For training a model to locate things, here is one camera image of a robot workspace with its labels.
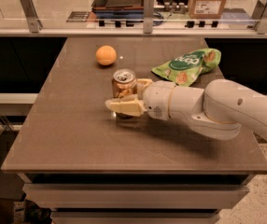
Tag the orange fruit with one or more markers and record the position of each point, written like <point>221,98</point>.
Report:
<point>106,55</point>

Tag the grey table drawer unit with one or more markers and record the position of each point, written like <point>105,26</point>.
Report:
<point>135,203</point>

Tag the orange soda can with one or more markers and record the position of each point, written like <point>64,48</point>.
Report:
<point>123,83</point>

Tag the cardboard box with label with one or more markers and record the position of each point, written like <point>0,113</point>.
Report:
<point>205,9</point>

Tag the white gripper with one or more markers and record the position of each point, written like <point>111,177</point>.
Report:
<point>157,98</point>

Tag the left metal railing post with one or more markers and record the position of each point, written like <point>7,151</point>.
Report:
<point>34,23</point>

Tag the green snack bag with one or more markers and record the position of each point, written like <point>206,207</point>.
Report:
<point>185,69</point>

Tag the middle metal railing post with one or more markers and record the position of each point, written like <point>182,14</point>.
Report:
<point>148,16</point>

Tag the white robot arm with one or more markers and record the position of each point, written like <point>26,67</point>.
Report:
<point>217,111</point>

